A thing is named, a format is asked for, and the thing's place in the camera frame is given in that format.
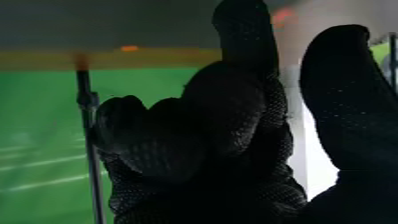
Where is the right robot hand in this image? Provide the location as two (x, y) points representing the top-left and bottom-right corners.
(93, 0), (398, 224)

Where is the black stand pole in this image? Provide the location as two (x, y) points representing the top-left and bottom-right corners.
(71, 53), (111, 224)

